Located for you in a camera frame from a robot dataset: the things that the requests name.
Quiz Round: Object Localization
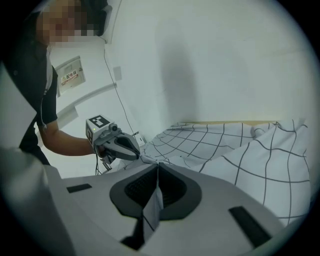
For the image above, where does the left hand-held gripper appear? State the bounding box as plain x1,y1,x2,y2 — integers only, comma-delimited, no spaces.
86,114,141,171

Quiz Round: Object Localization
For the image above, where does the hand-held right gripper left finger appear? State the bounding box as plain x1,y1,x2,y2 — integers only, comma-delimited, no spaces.
61,162,160,256

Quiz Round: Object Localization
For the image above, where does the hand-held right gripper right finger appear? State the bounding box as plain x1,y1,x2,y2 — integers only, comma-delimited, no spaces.
149,162,286,256

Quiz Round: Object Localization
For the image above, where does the white black-checked cloth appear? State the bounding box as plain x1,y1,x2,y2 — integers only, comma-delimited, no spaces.
138,118,312,241

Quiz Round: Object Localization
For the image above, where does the person's left forearm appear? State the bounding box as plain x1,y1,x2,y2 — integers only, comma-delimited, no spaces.
37,117,98,157

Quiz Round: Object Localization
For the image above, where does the person's left hand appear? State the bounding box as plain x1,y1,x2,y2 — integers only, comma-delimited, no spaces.
96,144,107,159

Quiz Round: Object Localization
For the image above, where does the person in dark uniform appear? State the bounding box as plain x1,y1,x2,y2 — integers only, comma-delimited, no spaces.
0,9,60,166

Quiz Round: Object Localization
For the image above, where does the person's head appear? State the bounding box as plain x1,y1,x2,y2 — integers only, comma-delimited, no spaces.
36,0,94,49

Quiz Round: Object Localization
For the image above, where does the small white wall box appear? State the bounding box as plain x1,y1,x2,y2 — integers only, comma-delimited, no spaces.
133,131,146,148

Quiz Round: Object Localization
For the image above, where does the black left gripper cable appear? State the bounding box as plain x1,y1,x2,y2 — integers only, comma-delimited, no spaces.
93,153,111,176

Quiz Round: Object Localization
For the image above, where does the black wall cable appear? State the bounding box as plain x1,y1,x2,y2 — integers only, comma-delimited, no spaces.
103,48,136,137

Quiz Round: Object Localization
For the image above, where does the white wall cable duct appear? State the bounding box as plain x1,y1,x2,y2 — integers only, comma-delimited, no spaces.
56,83,118,126

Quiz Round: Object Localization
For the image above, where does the white wall electrical panel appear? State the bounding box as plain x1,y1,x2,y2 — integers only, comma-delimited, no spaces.
54,55,86,98

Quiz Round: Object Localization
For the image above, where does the black head-worn camera mount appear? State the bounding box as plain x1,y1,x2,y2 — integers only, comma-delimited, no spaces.
92,0,114,45

